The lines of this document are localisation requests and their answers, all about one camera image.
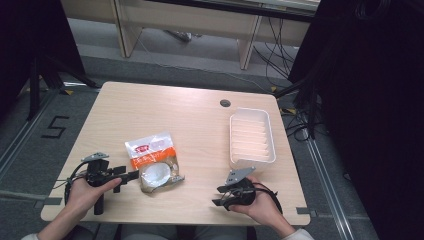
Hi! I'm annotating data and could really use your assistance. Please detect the black floor cables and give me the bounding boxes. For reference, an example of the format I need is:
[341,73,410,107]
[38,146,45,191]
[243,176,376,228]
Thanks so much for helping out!
[253,16,301,88]

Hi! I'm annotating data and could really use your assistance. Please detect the white plastic bin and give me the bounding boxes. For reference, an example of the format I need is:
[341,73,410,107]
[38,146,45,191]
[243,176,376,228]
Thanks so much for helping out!
[228,106,277,172]

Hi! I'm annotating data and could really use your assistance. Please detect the black tripod stand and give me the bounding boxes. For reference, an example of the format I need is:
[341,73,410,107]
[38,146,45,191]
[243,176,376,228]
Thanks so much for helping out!
[26,54,101,122]

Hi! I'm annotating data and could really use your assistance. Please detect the orange and white snack packet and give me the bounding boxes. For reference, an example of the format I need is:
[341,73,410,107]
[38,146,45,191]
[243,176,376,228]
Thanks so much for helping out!
[124,131,186,194]

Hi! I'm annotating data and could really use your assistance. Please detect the black curtain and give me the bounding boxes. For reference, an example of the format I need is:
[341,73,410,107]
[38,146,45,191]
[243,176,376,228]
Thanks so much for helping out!
[288,0,424,240]
[0,0,86,123]

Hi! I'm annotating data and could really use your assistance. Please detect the person's left hand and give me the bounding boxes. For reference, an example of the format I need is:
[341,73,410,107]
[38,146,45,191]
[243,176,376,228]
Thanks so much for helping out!
[64,177,123,219]

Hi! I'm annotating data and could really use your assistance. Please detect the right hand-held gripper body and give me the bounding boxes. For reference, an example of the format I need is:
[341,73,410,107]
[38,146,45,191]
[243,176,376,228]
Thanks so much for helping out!
[218,166,258,212]

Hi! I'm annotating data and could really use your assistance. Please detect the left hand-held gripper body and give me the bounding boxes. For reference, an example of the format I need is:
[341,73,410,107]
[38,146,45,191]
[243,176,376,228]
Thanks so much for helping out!
[80,152,128,216]

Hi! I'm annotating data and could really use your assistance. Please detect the hand-held gripper cable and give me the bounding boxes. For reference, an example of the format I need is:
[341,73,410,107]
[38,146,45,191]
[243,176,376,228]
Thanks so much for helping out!
[54,160,89,205]
[254,181,284,215]

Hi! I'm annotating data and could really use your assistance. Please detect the left hand-held gripper cable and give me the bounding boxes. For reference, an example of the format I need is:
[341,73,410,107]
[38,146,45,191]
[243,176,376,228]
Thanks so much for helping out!
[54,160,89,205]

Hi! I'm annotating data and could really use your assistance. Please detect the right hand-held gripper cable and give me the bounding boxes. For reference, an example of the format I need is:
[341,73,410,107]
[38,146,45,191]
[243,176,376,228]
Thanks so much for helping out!
[254,181,284,215]

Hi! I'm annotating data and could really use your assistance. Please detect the person's right hand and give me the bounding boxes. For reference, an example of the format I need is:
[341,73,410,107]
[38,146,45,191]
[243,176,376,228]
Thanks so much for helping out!
[229,175,285,232]

